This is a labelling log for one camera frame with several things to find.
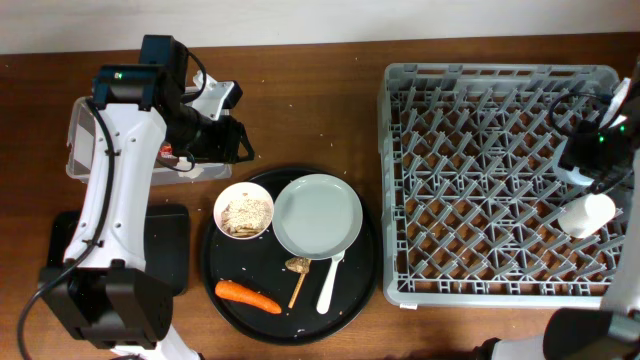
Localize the red snack wrapper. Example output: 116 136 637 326
158 144 174 159

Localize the white cup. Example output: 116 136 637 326
557 194 616 238

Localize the pink bowl with food scraps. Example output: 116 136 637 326
213 182 274 240

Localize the grey plate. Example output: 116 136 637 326
272 174 364 260

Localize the wooden chopstick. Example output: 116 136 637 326
288 273 307 309

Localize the white tissue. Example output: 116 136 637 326
185 165 204 179

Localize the blue cup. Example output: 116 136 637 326
551 139 594 187

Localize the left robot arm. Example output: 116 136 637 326
36 35 255 359

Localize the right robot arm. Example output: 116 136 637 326
471 74 639 360

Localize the grey dishwasher rack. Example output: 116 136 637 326
378 63 627 308

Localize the black rectangular tray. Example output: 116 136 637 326
46 204 191 296

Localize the brown food lump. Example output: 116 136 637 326
285 257 311 274

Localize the clear plastic bin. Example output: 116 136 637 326
66 97 231 186

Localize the round black serving tray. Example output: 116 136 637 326
201 168 382 345

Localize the orange carrot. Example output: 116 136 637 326
214 280 282 314

